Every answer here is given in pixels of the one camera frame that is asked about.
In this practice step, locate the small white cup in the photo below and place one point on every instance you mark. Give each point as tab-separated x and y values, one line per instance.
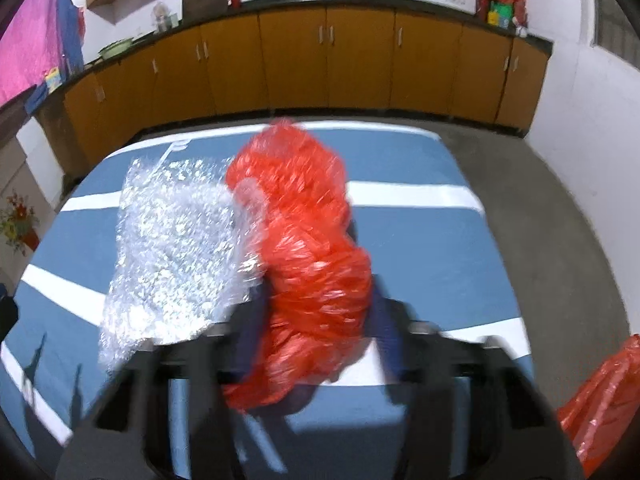
521	31

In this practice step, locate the orange lower kitchen cabinets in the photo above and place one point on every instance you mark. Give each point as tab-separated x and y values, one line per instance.
350	60

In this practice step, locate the blue hanging cloth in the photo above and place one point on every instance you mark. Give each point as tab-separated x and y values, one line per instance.
72	20

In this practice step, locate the green box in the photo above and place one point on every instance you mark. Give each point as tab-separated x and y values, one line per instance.
500	14

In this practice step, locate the red bin with liner bag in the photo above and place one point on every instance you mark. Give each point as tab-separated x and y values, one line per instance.
606	400

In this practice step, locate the small yellow packet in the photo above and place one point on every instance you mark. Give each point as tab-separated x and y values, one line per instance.
53	80

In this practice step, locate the clear bubble wrap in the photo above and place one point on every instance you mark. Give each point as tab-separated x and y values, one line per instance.
170	240

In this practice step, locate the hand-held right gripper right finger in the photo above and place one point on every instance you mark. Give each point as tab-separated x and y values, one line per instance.
388	336

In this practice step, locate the barred window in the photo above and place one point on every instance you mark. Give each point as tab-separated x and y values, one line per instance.
607	15

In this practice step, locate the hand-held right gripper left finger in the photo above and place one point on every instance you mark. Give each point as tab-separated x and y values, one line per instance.
252	331

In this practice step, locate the dark wooden cutting board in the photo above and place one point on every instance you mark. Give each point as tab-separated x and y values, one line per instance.
204	2

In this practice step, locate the pink hanging cloth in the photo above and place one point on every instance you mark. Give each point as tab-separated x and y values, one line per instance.
30	35

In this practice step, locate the clear glass jar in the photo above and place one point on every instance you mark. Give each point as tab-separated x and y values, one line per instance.
164	17

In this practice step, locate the blue white striped tablecloth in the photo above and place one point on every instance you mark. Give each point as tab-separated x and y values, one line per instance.
425	260

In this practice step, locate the green enamel pot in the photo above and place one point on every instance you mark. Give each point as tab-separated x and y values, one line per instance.
116	49

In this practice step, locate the black kitchen countertop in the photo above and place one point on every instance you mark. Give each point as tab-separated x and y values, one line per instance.
380	2

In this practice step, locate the red plastic bag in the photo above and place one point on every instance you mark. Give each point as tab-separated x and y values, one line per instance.
305	240

